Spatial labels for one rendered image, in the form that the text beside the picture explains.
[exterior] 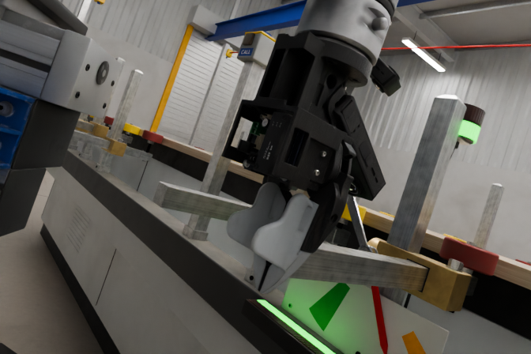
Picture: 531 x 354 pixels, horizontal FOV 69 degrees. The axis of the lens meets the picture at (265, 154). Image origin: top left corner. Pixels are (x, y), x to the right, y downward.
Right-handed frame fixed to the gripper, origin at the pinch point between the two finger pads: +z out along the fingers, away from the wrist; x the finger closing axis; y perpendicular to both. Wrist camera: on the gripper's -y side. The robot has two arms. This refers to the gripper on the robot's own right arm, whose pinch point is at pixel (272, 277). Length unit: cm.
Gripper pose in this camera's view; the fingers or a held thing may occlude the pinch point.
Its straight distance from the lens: 35.9
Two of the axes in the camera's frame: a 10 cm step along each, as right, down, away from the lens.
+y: -7.0, -2.9, -6.5
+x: 6.2, 1.9, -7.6
